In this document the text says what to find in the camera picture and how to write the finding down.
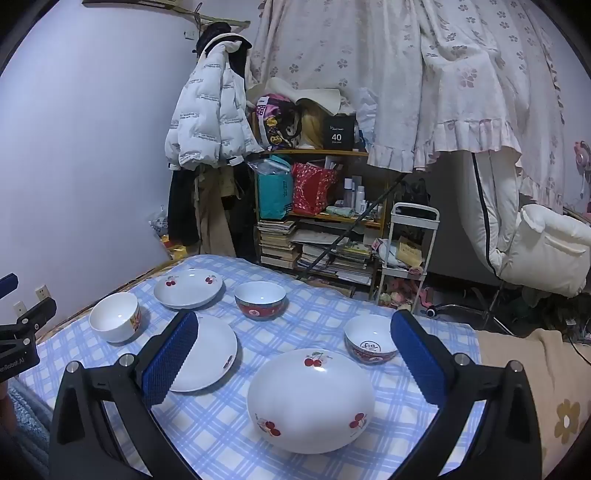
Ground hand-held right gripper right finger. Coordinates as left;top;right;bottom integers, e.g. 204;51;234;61
390;310;543;480

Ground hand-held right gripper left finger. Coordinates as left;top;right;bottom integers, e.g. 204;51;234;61
48;309;199;480

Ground red seal print bowl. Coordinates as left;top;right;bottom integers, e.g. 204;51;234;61
344;315;399;364

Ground deep white cherry plate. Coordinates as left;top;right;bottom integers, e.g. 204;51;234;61
153;268;225;310

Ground plain white bowl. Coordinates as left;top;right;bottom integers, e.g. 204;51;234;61
89;292;141;344

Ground red and blue bowl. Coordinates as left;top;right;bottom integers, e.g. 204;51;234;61
235;281;287;321

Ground large white cherry plate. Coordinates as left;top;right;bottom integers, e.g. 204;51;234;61
246;348;375;454

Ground pink toy scooter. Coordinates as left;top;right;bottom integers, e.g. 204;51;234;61
416;285;438;319

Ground blue-grey fleece cloth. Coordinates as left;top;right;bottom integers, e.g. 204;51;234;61
7;381;52;480

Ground blue plaid cloth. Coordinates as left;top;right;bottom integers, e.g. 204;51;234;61
18;254;485;480

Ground yellow plastic bag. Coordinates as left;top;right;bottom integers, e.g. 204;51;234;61
158;234;186;260

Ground pile of magazines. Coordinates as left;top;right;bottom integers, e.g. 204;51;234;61
295;231;376;286

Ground patterned white plastic bag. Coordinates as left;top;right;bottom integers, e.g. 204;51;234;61
148;205;170;238

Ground black pole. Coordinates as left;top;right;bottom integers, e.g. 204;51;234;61
295;182;394;280

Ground beige hanging coat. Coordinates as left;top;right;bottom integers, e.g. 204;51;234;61
194;164;242;259

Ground dark hanging clothes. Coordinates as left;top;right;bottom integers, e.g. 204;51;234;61
167;166;204;246

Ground white utility cart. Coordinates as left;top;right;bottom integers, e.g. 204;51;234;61
376;202;440;309

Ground stack of old books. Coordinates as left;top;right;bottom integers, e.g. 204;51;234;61
257;220;301;271

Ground white padded chair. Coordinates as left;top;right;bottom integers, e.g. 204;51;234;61
434;150;591;335

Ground row of cosmetic bottles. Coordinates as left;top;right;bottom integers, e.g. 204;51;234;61
342;178;384;215

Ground teal bag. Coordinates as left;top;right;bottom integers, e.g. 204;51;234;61
256;155;294;220

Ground red patterned bag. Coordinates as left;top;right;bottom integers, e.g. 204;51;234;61
292;162;338;216

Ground wooden shelf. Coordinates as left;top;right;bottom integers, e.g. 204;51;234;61
252;111;399;296

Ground black box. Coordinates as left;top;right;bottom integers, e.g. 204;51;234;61
322;114;357;151

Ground white puffer jacket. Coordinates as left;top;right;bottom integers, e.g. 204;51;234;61
165;34;265;171

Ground pink cartoon bag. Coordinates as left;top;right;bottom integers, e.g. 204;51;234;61
257;93;303;149

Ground pink fan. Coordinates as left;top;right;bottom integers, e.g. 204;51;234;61
573;141;591;204

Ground floral frilled curtain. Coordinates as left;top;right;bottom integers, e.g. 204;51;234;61
249;0;570;214

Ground cream folded cloth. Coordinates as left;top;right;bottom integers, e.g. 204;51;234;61
265;78;345;116

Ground black garment on rack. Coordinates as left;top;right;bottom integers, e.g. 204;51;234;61
196;21;252;79

